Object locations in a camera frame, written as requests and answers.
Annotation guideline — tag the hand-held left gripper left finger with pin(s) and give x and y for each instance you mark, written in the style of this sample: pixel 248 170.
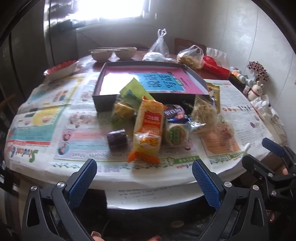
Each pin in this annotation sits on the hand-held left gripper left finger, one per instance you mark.
pixel 82 183

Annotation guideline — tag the beige ceramic bowl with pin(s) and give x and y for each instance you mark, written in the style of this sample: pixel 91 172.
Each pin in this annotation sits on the beige ceramic bowl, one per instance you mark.
pixel 126 53
pixel 101 55

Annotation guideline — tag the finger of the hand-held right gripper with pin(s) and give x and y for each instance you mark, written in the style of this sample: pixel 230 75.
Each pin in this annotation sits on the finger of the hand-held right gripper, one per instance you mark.
pixel 274 145
pixel 256 165

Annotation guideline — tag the crumpled white tissues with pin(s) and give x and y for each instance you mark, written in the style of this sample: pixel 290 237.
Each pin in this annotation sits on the crumpled white tissues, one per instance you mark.
pixel 266 109

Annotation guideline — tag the plastic bag of fried food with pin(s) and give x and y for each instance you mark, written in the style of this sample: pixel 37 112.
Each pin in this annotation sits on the plastic bag of fried food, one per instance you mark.
pixel 189 58

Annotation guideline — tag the blue snack packet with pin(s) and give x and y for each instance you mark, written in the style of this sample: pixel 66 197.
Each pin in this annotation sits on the blue snack packet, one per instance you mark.
pixel 180 119

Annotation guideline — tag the grey cardboard box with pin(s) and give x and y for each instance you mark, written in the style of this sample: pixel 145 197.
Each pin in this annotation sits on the grey cardboard box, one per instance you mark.
pixel 101 102

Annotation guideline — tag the small white bottle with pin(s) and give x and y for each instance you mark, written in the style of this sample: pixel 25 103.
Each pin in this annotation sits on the small white bottle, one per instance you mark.
pixel 248 90
pixel 248 82

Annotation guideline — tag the dark brown snack cake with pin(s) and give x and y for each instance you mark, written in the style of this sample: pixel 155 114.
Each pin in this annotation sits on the dark brown snack cake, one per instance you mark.
pixel 116 139

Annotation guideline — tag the black packet of green peas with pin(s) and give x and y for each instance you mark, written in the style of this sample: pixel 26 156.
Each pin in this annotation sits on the black packet of green peas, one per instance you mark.
pixel 188 107

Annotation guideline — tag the orange rice cracker packet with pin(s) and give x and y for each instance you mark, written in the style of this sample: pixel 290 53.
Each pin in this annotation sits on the orange rice cracker packet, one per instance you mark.
pixel 148 125

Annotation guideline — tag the dark purple snack packet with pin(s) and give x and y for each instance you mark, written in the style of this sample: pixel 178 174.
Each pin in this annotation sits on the dark purple snack packet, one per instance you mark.
pixel 173 110

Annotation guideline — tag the beaded tree ornament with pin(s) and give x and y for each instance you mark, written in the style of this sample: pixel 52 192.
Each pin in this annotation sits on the beaded tree ornament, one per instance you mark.
pixel 257 69

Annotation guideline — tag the round cake packet green label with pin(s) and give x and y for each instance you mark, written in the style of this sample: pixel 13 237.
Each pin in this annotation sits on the round cake packet green label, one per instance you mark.
pixel 177 135

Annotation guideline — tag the red patterned bowl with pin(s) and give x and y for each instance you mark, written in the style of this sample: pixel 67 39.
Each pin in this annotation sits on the red patterned bowl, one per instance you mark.
pixel 61 69

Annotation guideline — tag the red tissue pack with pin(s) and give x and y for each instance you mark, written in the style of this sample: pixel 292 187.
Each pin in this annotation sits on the red tissue pack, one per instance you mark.
pixel 215 66

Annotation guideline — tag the white cabinet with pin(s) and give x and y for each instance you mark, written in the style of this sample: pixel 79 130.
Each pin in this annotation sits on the white cabinet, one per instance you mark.
pixel 115 37

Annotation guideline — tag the white printed paper sheet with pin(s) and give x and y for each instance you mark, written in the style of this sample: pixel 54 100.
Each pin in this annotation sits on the white printed paper sheet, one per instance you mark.
pixel 150 197

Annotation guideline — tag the green packet with yellow cake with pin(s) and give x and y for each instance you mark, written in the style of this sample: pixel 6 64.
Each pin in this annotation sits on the green packet with yellow cake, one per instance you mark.
pixel 131 91

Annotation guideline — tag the golden snack packet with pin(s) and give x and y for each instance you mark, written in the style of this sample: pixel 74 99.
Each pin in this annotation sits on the golden snack packet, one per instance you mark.
pixel 214 95

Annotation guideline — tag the steel refrigerator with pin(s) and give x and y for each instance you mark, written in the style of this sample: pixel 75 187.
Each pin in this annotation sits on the steel refrigerator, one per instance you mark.
pixel 27 46

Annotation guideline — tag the orange label bottle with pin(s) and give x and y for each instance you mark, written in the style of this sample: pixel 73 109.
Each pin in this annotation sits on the orange label bottle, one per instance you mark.
pixel 237 75

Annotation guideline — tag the tall tied clear plastic bag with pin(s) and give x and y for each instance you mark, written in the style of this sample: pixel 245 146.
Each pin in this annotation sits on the tall tied clear plastic bag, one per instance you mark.
pixel 159 45

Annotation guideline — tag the wooden chopsticks pair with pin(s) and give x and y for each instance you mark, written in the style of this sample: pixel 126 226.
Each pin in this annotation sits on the wooden chopsticks pair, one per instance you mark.
pixel 101 50
pixel 115 48

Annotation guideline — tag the wooden armchair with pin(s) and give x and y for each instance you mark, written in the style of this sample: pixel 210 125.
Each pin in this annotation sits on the wooden armchair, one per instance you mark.
pixel 8 102

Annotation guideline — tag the white rabbit figurine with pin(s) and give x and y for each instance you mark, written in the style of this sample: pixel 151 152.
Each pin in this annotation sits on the white rabbit figurine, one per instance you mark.
pixel 255 91

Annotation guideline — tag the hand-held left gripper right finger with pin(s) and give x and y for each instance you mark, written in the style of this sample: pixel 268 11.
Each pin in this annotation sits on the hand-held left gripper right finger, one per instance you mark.
pixel 207 185

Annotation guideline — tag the clear packet of noodle crisps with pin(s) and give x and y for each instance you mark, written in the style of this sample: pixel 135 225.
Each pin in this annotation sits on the clear packet of noodle crisps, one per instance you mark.
pixel 203 113

